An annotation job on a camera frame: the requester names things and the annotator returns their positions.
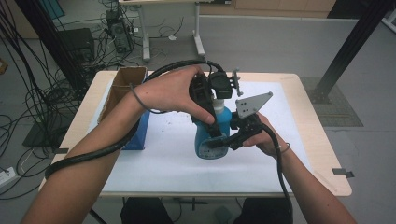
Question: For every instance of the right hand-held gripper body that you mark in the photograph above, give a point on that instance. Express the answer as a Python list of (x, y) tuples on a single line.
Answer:
[(250, 105)]

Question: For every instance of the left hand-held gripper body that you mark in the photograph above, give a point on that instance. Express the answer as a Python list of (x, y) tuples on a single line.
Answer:
[(221, 85)]

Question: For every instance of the blue plastic bottle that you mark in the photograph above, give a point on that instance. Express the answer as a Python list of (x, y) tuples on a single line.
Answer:
[(204, 137)]

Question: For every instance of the person's right hand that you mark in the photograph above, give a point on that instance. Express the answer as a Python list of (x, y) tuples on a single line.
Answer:
[(267, 141)]

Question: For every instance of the person's left hand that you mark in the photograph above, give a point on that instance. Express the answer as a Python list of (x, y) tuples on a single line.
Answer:
[(169, 91)]

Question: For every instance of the dark band on right wrist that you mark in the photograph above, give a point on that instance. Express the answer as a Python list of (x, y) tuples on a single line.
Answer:
[(285, 150)]

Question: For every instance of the dark band on wrist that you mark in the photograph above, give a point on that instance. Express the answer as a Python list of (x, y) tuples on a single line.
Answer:
[(140, 100), (285, 150)]

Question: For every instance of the white table mat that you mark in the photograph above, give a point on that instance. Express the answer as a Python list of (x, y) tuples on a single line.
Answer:
[(174, 168)]

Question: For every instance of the person's right leg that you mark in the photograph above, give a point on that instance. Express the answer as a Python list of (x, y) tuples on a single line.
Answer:
[(264, 213)]

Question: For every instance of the person's leg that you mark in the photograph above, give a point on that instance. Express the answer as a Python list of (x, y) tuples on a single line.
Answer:
[(143, 213), (264, 213)]

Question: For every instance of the dark band on left wrist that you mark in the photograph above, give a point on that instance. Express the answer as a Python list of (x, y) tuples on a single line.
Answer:
[(140, 100)]

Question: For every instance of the blue cardboard box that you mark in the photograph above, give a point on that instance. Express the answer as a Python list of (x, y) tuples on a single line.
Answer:
[(129, 77)]

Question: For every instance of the wooden cabinet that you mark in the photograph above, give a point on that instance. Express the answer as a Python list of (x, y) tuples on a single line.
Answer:
[(280, 7)]

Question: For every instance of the person's left leg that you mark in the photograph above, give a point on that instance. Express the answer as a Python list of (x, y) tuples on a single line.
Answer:
[(143, 213)]

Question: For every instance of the computer tower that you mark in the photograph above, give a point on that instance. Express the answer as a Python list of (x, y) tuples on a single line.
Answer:
[(120, 31)]

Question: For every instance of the black metal stand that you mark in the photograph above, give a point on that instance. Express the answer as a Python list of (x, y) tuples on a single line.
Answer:
[(53, 46), (351, 46)]

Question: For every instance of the black box on floor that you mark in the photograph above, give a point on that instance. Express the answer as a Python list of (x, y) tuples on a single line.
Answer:
[(77, 43)]

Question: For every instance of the white power strip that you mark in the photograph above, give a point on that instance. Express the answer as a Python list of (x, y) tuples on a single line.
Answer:
[(6, 176)]

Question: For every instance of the white desk frame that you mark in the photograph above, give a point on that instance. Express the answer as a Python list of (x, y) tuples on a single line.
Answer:
[(197, 31)]

